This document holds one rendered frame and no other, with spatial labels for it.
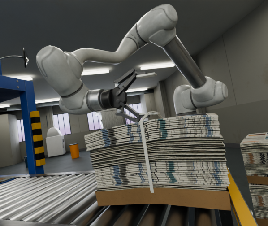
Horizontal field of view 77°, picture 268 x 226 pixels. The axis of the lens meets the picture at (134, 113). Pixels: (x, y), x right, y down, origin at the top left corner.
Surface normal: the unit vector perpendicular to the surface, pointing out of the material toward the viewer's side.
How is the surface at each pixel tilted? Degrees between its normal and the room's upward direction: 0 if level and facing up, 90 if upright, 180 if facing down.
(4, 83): 90
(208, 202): 91
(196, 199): 91
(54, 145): 90
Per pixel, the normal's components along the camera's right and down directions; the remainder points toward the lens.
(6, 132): 0.19, -0.10
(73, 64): 0.88, -0.07
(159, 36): -0.18, 0.84
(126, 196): -0.35, 0.05
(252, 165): -0.64, 0.06
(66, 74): 0.66, 0.32
